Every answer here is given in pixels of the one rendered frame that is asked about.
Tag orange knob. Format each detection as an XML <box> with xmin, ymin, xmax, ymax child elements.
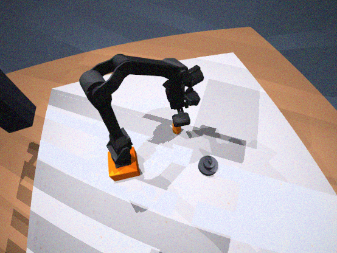
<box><xmin>172</xmin><ymin>123</ymin><xmax>181</xmax><ymax>134</ymax></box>

